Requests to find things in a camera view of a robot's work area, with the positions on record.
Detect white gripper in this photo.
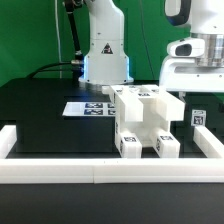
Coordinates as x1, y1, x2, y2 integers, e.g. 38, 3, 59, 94
159, 56, 224, 93

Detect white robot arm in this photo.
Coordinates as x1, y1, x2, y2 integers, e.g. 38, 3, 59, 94
80, 0, 224, 92

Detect white cable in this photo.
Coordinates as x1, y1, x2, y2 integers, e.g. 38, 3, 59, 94
54, 0, 63, 80

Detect white chair back frame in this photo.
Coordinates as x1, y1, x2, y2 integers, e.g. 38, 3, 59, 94
102, 85, 185, 122

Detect black camera pole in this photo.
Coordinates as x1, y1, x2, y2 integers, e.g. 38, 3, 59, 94
63, 0, 84, 61

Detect black cable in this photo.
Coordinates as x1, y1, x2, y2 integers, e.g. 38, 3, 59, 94
26, 62, 84, 80

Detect white U-shaped fence frame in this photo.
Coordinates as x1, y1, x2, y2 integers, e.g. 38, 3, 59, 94
0, 125, 224, 184

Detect white marker sheet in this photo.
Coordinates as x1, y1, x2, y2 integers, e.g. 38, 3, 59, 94
63, 102, 116, 117

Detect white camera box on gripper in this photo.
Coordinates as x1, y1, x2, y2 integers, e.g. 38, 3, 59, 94
167, 37, 205, 57

